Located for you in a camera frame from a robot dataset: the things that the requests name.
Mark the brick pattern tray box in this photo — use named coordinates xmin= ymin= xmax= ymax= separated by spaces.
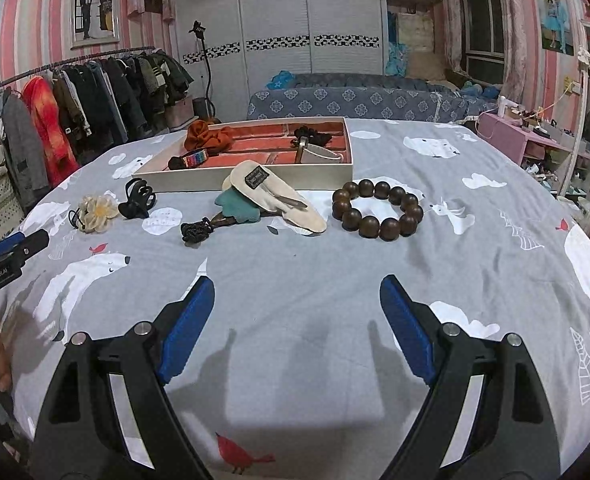
xmin=134 ymin=117 xmax=353 ymax=192

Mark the brown wooden bead bracelet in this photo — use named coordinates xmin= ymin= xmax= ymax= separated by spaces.
xmin=330 ymin=178 xmax=425 ymax=243

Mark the red orange coat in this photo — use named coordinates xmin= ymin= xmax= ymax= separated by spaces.
xmin=22 ymin=76 xmax=79 ymax=188

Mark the blue patterned bed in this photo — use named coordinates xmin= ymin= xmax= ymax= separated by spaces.
xmin=247 ymin=73 xmax=496 ymax=122

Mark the black rhinestone hair claw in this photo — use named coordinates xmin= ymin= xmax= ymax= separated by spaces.
xmin=168 ymin=148 xmax=208 ymax=170

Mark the orange fabric scrunchie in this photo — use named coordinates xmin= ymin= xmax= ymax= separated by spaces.
xmin=183 ymin=119 xmax=233 ymax=157

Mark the grey polar bear bedsheet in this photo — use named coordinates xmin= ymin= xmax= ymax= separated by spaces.
xmin=0 ymin=119 xmax=590 ymax=479

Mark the wall poster blue dress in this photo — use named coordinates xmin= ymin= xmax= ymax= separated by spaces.
xmin=536 ymin=0 xmax=575 ymax=56

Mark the pink side table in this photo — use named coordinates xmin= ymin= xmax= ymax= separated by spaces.
xmin=477 ymin=113 xmax=575 ymax=165

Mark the black bow grey clip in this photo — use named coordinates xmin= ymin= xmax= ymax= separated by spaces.
xmin=292 ymin=126 xmax=344 ymax=165

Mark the small black hair claw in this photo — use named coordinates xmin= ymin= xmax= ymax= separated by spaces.
xmin=118 ymin=178 xmax=157 ymax=219

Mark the garment steamer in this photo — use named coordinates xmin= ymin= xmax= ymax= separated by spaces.
xmin=188 ymin=20 xmax=224 ymax=124

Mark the framed wedding photo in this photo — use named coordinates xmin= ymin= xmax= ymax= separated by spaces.
xmin=71 ymin=0 xmax=120 ymax=50

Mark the window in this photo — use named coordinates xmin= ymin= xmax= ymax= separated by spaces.
xmin=462 ymin=0 xmax=504 ymax=86

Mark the beige flower hair tie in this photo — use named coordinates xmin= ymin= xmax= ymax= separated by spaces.
xmin=67 ymin=194 xmax=122 ymax=234

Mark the grey coat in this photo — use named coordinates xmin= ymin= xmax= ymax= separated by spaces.
xmin=1 ymin=88 xmax=51 ymax=209

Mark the clothes rack with clothes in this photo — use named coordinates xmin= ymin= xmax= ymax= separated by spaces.
xmin=0 ymin=48 xmax=194 ymax=209

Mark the beige teal hair clip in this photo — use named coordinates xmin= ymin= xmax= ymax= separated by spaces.
xmin=180 ymin=160 xmax=326 ymax=245

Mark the white wardrobe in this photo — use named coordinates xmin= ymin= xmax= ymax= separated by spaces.
xmin=174 ymin=0 xmax=438 ymax=122

